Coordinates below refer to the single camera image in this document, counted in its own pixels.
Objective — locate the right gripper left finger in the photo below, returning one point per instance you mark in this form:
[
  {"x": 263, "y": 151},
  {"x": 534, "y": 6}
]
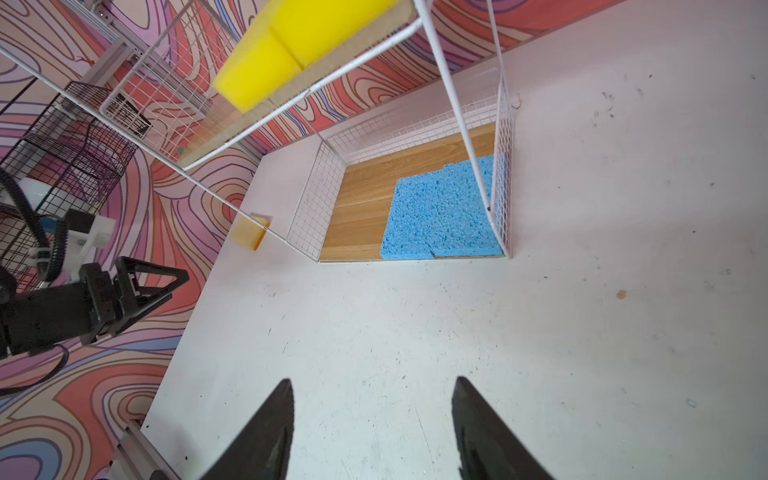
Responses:
[{"x": 262, "y": 448}]

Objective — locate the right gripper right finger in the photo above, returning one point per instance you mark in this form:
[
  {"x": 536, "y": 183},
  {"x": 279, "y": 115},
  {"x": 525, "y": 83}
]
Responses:
[{"x": 487, "y": 447}]

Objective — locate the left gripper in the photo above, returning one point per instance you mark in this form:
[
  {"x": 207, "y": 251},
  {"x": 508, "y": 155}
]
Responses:
[{"x": 35, "y": 321}]

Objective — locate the beige sponge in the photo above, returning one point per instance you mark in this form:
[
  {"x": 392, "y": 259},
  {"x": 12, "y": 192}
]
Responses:
[{"x": 246, "y": 233}]

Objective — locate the blue sponge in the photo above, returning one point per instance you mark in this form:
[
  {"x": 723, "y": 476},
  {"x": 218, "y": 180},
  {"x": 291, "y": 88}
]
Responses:
[
  {"x": 412, "y": 211},
  {"x": 459, "y": 226}
]

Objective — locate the yellow sponge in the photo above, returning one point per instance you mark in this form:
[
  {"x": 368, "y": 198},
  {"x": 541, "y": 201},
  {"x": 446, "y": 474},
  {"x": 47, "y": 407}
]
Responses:
[
  {"x": 310, "y": 29},
  {"x": 259, "y": 65}
]

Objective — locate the white wire wooden shelf rack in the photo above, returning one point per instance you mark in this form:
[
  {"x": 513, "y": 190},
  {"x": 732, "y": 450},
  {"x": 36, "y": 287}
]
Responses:
[{"x": 173, "y": 121}]

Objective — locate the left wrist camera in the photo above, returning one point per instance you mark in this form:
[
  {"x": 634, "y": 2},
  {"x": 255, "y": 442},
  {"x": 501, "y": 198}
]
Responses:
[{"x": 69, "y": 238}]

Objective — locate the black wire basket left wall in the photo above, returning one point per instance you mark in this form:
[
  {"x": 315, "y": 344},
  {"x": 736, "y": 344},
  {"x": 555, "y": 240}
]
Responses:
[{"x": 78, "y": 159}]

